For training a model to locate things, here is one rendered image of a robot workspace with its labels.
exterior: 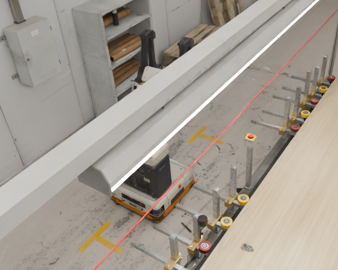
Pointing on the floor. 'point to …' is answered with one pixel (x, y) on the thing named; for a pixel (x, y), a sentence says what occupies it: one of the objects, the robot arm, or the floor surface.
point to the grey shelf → (100, 6)
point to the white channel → (115, 125)
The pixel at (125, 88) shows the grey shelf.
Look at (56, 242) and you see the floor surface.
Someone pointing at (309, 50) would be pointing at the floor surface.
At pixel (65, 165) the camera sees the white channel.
